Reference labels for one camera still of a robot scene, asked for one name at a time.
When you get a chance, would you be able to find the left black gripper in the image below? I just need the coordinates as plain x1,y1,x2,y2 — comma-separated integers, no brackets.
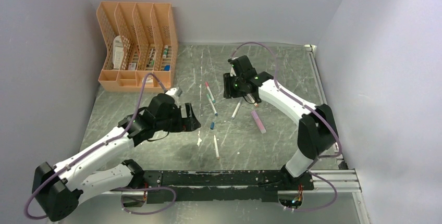
155,102,201,132

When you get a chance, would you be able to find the white pen grey cap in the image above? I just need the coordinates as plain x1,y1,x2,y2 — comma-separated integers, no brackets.
231,98,243,119

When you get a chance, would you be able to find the white pen orange tip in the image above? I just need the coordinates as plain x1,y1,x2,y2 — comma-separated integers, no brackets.
213,135,220,160

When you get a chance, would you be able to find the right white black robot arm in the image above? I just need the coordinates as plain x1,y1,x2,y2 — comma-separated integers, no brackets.
223,72,338,190

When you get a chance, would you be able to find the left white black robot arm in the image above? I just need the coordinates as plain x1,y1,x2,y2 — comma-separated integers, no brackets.
24,89,201,221

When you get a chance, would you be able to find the white pen orange cap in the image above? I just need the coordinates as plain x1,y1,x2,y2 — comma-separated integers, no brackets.
247,94,259,107

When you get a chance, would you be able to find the purple pink highlighter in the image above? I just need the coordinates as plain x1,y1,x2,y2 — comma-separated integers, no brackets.
251,110,266,134

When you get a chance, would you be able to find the orange plastic file organizer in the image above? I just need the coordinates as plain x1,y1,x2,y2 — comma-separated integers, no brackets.
96,2,179,92

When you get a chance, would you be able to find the white paper packet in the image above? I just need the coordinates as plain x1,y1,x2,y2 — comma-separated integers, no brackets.
112,35,124,70

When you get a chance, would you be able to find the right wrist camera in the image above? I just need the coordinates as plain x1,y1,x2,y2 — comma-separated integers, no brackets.
228,55,256,77

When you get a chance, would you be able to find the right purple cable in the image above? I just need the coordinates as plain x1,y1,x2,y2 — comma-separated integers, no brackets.
229,42,343,213

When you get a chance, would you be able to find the black base frame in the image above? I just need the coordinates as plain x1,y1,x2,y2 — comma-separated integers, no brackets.
127,170,314,204

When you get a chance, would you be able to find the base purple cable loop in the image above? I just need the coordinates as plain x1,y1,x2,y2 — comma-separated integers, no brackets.
120,186,177,216

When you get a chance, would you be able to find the aluminium rail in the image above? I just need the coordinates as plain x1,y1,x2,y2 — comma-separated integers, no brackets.
304,44,362,193

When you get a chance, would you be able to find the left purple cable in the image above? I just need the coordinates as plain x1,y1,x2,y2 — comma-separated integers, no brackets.
23,73,170,220

